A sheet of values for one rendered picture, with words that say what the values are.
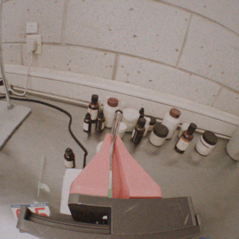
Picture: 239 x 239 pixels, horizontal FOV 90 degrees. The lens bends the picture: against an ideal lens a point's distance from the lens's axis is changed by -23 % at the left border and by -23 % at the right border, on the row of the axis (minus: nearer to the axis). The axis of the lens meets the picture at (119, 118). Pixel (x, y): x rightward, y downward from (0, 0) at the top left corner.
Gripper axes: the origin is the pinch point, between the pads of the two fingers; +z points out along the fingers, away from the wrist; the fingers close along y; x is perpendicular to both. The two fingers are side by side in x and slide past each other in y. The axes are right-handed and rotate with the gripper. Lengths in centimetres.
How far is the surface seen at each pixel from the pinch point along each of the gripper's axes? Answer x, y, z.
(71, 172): 17.2, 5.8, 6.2
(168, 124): 19.4, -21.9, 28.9
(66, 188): 17.2, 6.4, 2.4
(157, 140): 23.5, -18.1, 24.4
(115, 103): 16.3, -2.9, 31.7
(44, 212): 23.3, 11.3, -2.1
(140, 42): -1.9, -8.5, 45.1
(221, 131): 23, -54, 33
